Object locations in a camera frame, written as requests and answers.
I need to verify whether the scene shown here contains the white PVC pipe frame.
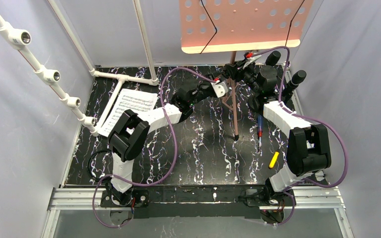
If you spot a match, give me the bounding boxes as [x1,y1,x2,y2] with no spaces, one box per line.
[0,0,160,137]

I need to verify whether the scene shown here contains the sheet music page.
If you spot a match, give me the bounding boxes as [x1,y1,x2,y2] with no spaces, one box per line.
[98,89,158,137]

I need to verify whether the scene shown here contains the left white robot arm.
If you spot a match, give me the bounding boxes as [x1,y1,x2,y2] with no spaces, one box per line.
[106,78,228,204]

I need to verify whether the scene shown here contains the left black microphone on stand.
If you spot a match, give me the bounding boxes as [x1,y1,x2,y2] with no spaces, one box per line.
[247,51,282,114]

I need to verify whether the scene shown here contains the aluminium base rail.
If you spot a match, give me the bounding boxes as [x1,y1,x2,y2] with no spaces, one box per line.
[42,185,353,238]

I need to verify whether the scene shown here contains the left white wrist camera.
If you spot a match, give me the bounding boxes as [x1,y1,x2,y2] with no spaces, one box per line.
[211,80,229,98]

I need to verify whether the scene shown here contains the black coiled cable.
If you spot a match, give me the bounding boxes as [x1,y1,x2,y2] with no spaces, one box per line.
[88,149,114,183]

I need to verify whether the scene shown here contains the blue red screwdriver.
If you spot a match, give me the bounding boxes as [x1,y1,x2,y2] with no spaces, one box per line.
[257,115,263,152]

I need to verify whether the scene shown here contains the pink music stand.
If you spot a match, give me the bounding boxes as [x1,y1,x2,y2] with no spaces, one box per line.
[179,0,316,142]

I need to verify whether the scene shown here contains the right black microphone on stand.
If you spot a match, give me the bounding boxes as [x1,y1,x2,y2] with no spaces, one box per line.
[281,70,307,104]

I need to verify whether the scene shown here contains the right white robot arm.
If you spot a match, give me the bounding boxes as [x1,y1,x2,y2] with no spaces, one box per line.
[222,62,331,201]

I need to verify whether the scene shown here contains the black microphone on stand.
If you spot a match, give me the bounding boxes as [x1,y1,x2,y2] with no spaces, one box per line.
[247,51,282,114]
[281,70,307,104]

